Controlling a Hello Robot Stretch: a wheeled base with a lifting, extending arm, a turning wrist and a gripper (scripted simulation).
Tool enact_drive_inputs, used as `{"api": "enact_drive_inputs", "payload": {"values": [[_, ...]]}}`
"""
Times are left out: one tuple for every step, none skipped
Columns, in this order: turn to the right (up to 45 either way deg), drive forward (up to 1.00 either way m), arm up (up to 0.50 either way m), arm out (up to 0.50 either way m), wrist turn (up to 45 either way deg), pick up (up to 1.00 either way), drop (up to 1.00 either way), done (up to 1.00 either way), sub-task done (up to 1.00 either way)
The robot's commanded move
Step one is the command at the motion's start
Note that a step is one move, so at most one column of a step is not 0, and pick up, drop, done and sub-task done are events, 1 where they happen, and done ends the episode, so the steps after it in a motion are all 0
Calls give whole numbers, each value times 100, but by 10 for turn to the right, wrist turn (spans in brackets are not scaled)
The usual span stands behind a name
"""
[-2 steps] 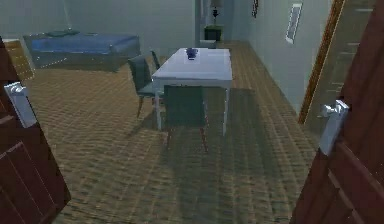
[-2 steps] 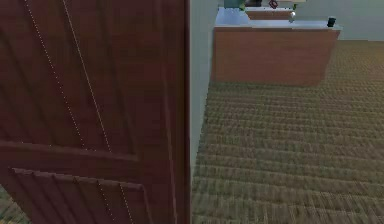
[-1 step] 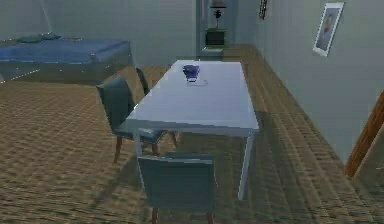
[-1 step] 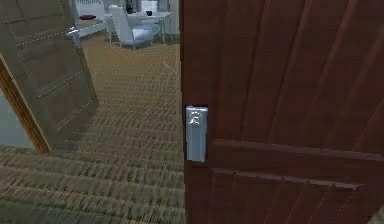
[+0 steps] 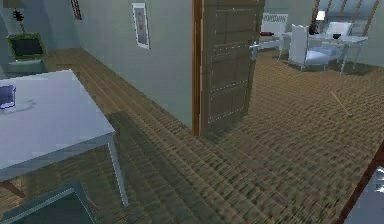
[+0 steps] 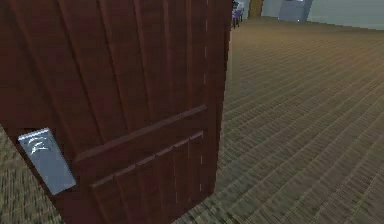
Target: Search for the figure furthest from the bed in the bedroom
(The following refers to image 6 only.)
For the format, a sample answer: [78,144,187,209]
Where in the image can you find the dark red wooden door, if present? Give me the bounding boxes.
[0,0,233,224]

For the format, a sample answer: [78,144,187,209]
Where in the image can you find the purple chair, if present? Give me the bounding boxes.
[231,0,246,29]

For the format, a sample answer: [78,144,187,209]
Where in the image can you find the brown wooden door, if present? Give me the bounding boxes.
[247,0,264,20]

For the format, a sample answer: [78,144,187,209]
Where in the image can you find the grey cabinet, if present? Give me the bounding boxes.
[278,0,314,23]

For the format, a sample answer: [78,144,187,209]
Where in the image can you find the silver door handle plate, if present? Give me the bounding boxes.
[17,127,77,196]

